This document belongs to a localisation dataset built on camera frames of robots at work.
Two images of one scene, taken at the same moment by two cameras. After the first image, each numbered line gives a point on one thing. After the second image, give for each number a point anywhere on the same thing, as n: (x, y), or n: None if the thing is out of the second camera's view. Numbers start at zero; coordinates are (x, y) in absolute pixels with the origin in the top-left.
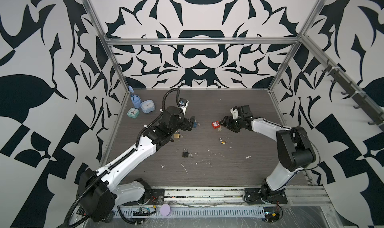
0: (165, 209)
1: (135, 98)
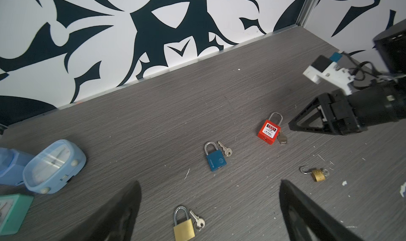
0: None
1: (12, 164)
